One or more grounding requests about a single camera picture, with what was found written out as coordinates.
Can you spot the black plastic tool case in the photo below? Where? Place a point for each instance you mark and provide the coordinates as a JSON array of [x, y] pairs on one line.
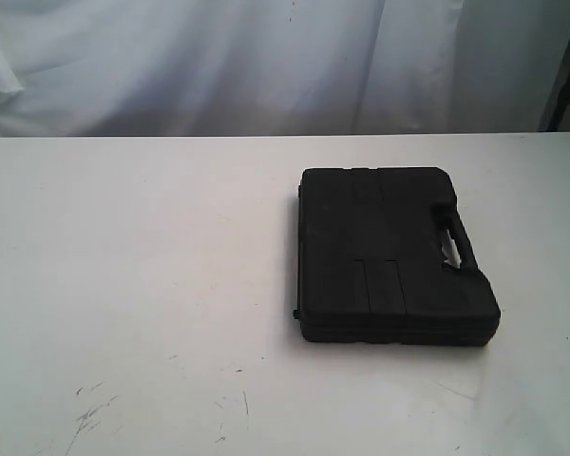
[[383, 257]]

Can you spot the white backdrop curtain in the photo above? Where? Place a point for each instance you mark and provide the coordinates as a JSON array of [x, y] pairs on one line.
[[246, 68]]

